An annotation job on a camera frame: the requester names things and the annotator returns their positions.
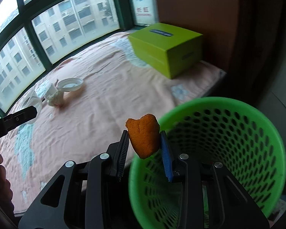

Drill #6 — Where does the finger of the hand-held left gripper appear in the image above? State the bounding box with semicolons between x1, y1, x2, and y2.
1;106;39;131

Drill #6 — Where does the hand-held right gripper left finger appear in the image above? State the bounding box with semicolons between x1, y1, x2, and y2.
18;130;130;229

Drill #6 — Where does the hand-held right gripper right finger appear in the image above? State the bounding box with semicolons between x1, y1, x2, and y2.
160;131;270;229

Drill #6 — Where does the small white cup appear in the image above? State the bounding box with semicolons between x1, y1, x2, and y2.
20;95;43;124

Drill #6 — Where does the orange peel piece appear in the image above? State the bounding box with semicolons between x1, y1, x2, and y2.
125;114;161;159

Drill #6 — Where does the white tissue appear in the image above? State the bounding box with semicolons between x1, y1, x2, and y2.
46;83;65;107

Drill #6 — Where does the white round bowl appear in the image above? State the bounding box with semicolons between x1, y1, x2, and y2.
58;78;84;92

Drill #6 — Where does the green mesh plastic basket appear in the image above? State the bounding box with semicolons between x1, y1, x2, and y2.
128;97;286;229

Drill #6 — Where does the person's left hand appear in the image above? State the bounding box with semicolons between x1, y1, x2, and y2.
0;148;13;217

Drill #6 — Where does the pink printed blanket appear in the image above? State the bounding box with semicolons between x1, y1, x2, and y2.
0;30;227;216

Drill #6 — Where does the green cardboard box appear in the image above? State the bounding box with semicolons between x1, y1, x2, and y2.
129;23;204;80

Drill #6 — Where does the beige apartment building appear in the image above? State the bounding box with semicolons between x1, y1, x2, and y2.
0;0;124;110

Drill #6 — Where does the green tree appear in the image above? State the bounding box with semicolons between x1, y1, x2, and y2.
104;0;117;24

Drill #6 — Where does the white outdoor air conditioner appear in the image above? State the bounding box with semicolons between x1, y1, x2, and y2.
133;0;156;25

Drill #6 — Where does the brown wooden cabinet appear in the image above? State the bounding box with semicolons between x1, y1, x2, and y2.
155;0;241;77

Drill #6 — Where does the dark green window frame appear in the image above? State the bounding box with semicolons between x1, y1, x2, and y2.
0;0;158;122

